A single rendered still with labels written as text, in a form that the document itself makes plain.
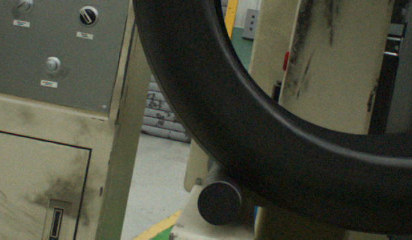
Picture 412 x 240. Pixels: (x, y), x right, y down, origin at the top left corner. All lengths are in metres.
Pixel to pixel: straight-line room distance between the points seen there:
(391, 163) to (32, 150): 0.86
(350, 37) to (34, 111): 0.62
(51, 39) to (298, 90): 0.57
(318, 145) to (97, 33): 0.82
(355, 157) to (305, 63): 0.39
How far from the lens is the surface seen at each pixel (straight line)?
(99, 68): 1.66
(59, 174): 1.63
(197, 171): 1.27
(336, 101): 1.29
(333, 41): 1.29
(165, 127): 10.30
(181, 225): 0.97
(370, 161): 0.92
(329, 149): 0.92
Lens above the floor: 1.05
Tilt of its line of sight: 3 degrees down
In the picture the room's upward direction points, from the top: 11 degrees clockwise
